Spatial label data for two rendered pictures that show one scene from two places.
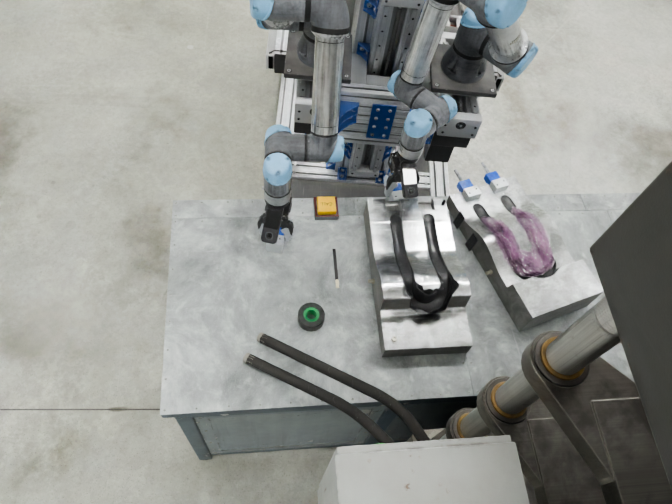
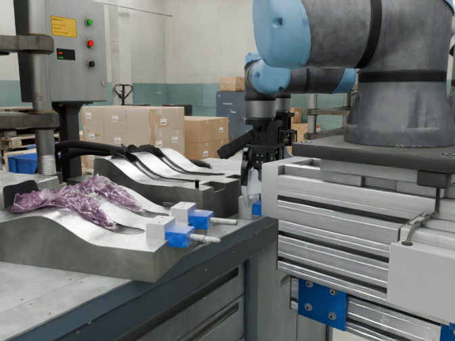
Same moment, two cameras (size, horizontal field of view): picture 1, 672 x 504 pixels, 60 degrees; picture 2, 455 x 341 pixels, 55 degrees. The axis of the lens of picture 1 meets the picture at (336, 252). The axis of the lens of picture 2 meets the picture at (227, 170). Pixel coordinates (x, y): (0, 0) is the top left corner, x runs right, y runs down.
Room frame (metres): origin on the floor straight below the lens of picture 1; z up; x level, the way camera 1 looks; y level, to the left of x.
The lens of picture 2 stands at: (1.92, -0.91, 1.11)
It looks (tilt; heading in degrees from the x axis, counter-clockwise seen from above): 10 degrees down; 138
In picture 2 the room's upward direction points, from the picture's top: straight up
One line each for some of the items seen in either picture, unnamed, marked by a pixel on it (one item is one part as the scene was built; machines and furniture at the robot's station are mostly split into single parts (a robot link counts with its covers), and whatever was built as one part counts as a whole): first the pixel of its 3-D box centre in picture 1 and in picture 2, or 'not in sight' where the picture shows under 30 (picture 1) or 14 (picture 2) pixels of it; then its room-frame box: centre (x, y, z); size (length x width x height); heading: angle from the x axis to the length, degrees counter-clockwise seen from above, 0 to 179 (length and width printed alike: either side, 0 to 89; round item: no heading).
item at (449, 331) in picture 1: (416, 269); (160, 178); (0.89, -0.25, 0.87); 0.50 x 0.26 x 0.14; 14
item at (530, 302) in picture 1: (519, 244); (72, 216); (1.06, -0.58, 0.86); 0.50 x 0.26 x 0.11; 32
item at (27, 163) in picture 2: not in sight; (40, 166); (-2.87, 0.63, 0.32); 0.60 x 0.41 x 0.22; 17
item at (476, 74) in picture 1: (466, 56); (399, 107); (1.62, -0.31, 1.09); 0.15 x 0.15 x 0.10
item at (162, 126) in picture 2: not in sight; (133, 143); (-2.92, 1.80, 0.47); 1.22 x 0.80 x 0.94; 15
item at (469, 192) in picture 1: (464, 184); (206, 220); (1.26, -0.39, 0.86); 0.13 x 0.05 x 0.05; 32
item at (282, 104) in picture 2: (276, 192); (279, 105); (0.94, 0.20, 1.07); 0.08 x 0.08 x 0.05
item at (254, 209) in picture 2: (394, 188); (266, 208); (1.21, -0.15, 0.83); 0.13 x 0.05 x 0.05; 22
